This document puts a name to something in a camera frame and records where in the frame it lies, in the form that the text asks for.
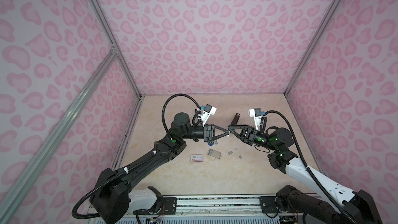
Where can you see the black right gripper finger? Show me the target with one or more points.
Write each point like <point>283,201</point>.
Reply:
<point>233,128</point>
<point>241,135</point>

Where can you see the aluminium frame corner post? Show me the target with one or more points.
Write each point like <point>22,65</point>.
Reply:
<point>325,21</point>
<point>104,23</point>

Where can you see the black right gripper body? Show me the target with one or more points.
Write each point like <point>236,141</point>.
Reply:
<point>253,136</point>

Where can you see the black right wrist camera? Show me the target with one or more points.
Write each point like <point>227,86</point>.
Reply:
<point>257,114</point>

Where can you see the aluminium frame corner post left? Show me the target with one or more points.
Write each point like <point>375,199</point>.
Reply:
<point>104,23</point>

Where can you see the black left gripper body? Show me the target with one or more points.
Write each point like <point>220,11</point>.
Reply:
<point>207,132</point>

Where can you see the aluminium frame corner post right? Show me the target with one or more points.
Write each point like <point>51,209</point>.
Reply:
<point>325,21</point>

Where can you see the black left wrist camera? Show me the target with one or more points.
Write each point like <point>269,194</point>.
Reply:
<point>207,111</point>

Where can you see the red white staple box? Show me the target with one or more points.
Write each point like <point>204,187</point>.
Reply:
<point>196,158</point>

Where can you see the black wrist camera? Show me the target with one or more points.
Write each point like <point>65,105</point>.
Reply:
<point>207,111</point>
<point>257,114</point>

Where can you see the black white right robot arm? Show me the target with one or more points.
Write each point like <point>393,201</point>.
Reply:
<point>334,204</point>

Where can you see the grey staple box tray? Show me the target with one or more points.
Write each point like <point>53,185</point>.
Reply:
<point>215,154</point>

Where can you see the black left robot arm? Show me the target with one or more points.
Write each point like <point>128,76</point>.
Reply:
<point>114,195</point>

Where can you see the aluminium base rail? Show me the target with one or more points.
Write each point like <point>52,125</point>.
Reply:
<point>219,209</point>

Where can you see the aluminium diagonal frame bar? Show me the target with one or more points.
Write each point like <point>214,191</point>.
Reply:
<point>30,174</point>

